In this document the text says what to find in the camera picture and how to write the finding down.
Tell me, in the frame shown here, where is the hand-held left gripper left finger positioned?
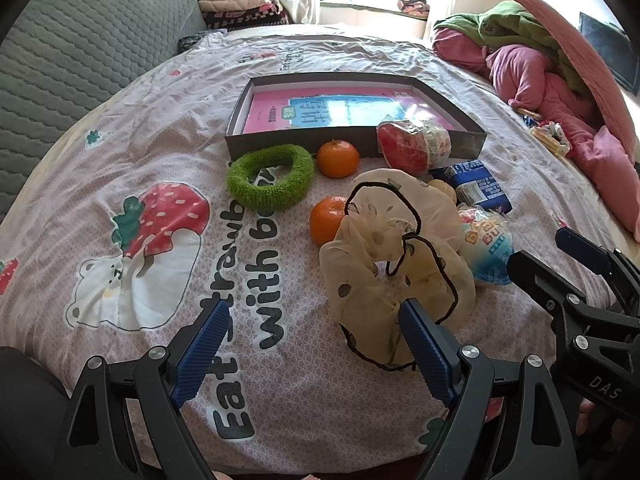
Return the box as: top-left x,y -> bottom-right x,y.
52,297 -> 233,480

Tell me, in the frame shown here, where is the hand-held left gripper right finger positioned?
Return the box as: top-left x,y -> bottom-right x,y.
397,297 -> 576,480

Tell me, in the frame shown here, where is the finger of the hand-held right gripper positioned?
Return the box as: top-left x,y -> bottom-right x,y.
554,226 -> 640,317
506,249 -> 591,322

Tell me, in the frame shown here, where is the white and blue snack bag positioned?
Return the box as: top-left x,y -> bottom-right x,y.
456,203 -> 516,287

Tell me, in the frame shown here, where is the dark blue snack packet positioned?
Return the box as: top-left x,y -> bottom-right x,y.
429,160 -> 513,215

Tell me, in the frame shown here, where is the cream dotted sheer scrunchie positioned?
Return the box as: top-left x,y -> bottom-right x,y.
319,168 -> 477,372

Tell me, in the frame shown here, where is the green fuzzy scrunchie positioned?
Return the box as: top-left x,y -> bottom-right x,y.
226,144 -> 316,211

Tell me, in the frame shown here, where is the orange mandarin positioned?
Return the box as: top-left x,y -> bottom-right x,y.
309,196 -> 351,247
316,139 -> 361,179

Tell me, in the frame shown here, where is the grey box with pink bottom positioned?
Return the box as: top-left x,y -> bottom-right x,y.
223,72 -> 487,163

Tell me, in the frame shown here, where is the person's right hand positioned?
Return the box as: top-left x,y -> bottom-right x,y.
575,396 -> 640,442

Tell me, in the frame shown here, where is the yellow and red snack packet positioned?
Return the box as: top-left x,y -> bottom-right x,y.
530,121 -> 572,158

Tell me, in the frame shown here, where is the pink quilt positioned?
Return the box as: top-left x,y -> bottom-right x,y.
432,25 -> 640,241

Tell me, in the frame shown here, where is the dusty pink quilted cushion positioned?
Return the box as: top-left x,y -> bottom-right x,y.
485,0 -> 638,163

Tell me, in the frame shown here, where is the green blanket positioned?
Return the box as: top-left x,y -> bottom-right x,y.
434,1 -> 591,96

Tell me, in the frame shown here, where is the dark fuzzy cloth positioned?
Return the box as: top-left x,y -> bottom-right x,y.
177,30 -> 228,55

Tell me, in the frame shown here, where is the grey quilted headboard cover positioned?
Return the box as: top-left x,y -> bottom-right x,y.
0,0 -> 208,226

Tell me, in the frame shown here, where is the stack of folded blankets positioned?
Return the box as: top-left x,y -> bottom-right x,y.
197,0 -> 291,31

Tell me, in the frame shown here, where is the black wall television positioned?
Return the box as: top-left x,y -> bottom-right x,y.
579,11 -> 640,96

